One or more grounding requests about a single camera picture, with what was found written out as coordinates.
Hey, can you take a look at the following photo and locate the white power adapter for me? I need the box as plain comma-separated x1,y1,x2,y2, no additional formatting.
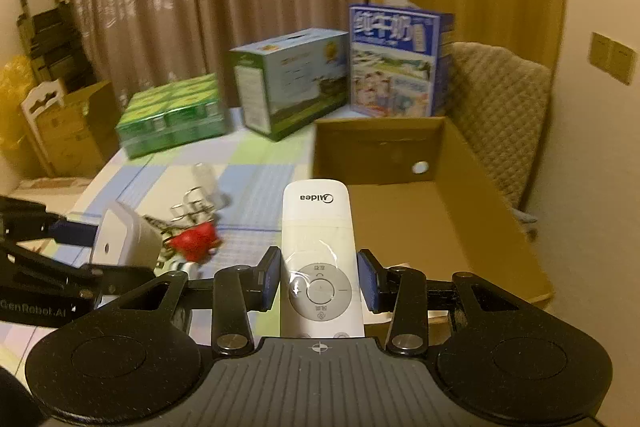
90,202,163,269

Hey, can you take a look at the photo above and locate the red pig figurine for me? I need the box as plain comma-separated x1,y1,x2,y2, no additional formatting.
167,221,222,263

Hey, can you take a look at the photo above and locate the white remote control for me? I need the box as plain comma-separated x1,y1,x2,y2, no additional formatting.
280,179,364,338

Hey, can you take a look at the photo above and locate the translucent plastic cup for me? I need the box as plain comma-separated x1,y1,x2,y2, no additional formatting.
192,162,228,210

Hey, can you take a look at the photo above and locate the green white small jar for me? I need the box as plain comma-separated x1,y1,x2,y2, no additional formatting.
168,258,200,280

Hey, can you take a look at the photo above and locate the flat cardboard on floor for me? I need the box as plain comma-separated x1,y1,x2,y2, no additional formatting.
9,178,91,215

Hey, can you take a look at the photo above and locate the open brown cardboard box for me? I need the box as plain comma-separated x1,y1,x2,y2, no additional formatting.
311,117,554,308

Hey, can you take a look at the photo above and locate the brown cardboard box on floor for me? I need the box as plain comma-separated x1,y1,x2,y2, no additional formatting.
23,81,120,178

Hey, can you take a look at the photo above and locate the checkered tablecloth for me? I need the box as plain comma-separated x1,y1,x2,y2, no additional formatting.
0,106,321,368

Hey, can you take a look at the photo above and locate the grey blanket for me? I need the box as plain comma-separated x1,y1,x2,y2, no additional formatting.
511,208,538,242

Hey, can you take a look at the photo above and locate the white cardboard cutout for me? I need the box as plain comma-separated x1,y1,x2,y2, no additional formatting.
21,80,65,144

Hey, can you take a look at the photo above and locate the green drink carton pack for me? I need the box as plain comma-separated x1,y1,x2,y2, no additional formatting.
116,74,228,158

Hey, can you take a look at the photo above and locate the yellow plastic bag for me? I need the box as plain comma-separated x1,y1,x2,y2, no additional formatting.
0,55,36,150

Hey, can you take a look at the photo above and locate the black folding hand cart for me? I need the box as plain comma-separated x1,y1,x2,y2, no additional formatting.
16,0,96,93

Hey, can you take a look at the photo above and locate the green white milk carton box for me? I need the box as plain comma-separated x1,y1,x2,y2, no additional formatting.
231,28,348,141

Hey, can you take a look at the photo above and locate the quilted beige chair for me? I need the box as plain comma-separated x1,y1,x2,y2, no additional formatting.
445,42,552,208

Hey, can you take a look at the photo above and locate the blue milk carton box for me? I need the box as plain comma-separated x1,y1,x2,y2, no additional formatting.
349,4,454,118

